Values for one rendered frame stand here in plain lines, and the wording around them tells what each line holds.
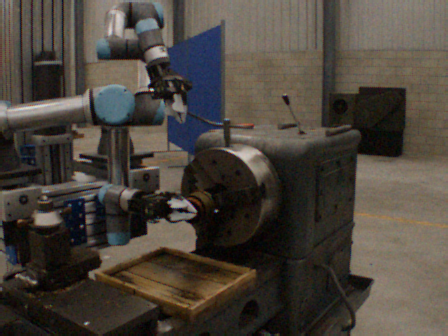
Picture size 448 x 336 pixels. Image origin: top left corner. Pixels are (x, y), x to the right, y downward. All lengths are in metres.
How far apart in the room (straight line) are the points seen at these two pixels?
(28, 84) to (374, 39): 10.34
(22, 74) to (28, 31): 0.17
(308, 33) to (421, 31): 2.92
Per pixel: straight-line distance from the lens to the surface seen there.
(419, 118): 11.24
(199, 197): 1.31
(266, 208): 1.37
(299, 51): 12.20
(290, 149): 1.45
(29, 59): 1.83
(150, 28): 1.52
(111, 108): 1.36
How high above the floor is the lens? 1.42
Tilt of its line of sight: 10 degrees down
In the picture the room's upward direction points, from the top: straight up
